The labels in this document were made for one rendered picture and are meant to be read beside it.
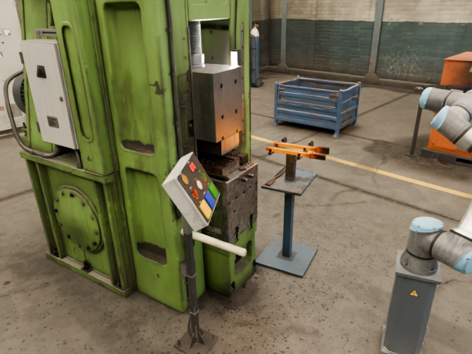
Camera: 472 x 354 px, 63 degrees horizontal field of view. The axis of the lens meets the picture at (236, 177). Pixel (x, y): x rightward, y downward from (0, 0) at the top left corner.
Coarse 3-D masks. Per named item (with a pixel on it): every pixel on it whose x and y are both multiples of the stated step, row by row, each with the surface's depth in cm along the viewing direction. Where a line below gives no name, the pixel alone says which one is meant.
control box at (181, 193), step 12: (192, 156) 200; (180, 168) 184; (168, 180) 177; (180, 180) 176; (192, 180) 188; (204, 180) 200; (168, 192) 176; (180, 192) 176; (204, 192) 193; (180, 204) 178; (192, 204) 177; (192, 216) 180; (204, 216) 182; (192, 228) 183
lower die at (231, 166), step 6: (198, 156) 255; (204, 156) 254; (210, 156) 252; (222, 156) 251; (228, 156) 253; (204, 162) 247; (216, 162) 244; (222, 162) 244; (228, 162) 244; (234, 162) 247; (204, 168) 244; (210, 168) 242; (216, 168) 239; (222, 168) 238; (228, 168) 243; (234, 168) 249; (222, 174) 238; (228, 174) 245
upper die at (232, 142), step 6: (228, 138) 236; (234, 138) 241; (198, 144) 240; (204, 144) 237; (210, 144) 235; (216, 144) 232; (222, 144) 231; (228, 144) 237; (234, 144) 243; (204, 150) 239; (210, 150) 236; (216, 150) 234; (222, 150) 232; (228, 150) 239
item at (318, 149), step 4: (280, 144) 278; (284, 144) 276; (288, 144) 276; (292, 144) 276; (296, 148) 273; (300, 148) 272; (308, 148) 269; (312, 148) 268; (316, 148) 266; (320, 148) 266; (324, 148) 264; (328, 148) 264; (316, 152) 267; (320, 152) 267; (324, 152) 266; (328, 152) 265
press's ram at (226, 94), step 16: (208, 64) 241; (192, 80) 218; (208, 80) 212; (224, 80) 219; (240, 80) 233; (208, 96) 216; (224, 96) 222; (240, 96) 237; (208, 112) 220; (224, 112) 226; (240, 112) 241; (208, 128) 224; (224, 128) 229; (240, 128) 245
